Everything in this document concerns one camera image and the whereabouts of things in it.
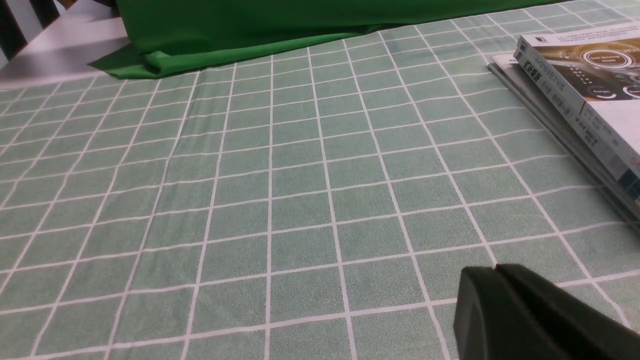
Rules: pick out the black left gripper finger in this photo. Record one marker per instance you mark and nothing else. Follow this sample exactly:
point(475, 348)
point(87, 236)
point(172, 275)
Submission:
point(509, 312)

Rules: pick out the green checkered tablecloth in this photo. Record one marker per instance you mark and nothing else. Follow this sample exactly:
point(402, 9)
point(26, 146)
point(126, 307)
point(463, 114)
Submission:
point(315, 204)

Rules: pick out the lower paperback book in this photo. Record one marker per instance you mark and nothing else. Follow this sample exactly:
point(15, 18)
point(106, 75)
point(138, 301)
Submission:
point(576, 137)

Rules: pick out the self-driving car book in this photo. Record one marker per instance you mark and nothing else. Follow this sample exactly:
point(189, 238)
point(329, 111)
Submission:
point(591, 77)

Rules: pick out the green backdrop cloth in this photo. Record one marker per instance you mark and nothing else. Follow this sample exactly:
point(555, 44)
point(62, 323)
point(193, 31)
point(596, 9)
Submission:
point(170, 37)

